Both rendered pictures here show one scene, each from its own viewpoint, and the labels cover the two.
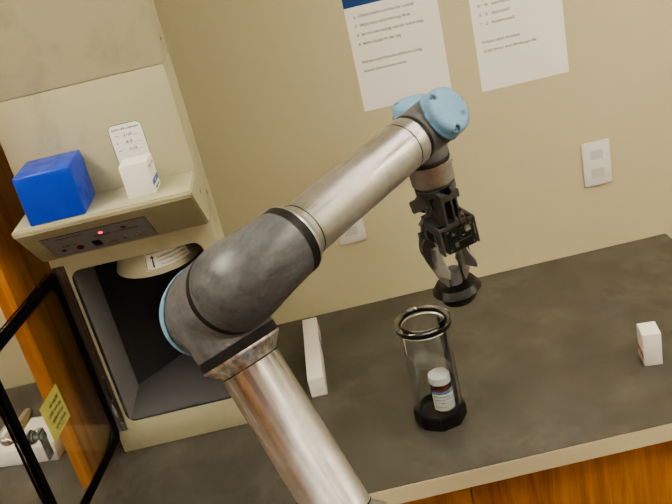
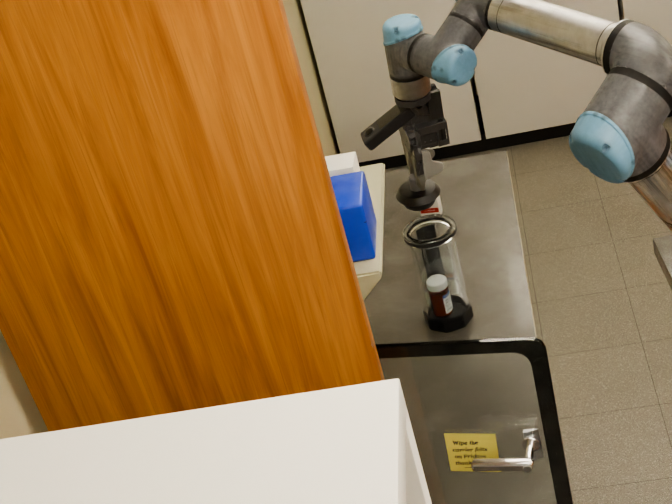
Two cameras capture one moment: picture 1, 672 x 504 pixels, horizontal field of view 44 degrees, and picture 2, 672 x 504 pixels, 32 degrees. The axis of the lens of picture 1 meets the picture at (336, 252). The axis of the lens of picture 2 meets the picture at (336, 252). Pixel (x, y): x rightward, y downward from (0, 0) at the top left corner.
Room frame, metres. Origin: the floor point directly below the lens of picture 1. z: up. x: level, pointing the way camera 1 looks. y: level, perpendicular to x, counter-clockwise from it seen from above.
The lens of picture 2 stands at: (1.18, 1.88, 2.37)
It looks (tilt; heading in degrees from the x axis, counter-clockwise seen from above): 31 degrees down; 280
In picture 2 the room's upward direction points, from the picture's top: 16 degrees counter-clockwise
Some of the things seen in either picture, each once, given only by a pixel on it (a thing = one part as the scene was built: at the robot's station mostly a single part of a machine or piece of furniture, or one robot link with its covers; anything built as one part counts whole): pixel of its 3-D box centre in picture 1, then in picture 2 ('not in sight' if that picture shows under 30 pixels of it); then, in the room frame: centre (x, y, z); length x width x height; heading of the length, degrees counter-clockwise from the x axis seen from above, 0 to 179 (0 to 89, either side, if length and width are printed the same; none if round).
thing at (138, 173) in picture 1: (139, 175); (342, 178); (1.43, 0.31, 1.54); 0.05 x 0.05 x 0.06; 87
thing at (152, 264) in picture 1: (154, 245); not in sight; (1.59, 0.36, 1.34); 0.18 x 0.18 x 0.05
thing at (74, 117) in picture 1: (149, 251); not in sight; (1.61, 0.37, 1.33); 0.32 x 0.25 x 0.77; 89
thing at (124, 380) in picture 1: (168, 306); not in sight; (1.61, 0.37, 1.19); 0.26 x 0.24 x 0.35; 89
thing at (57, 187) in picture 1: (55, 187); (335, 219); (1.43, 0.45, 1.56); 0.10 x 0.10 x 0.09; 89
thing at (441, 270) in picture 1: (444, 270); (429, 170); (1.33, -0.18, 1.27); 0.06 x 0.03 x 0.09; 16
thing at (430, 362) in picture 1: (431, 366); (438, 272); (1.36, -0.13, 1.06); 0.11 x 0.11 x 0.21
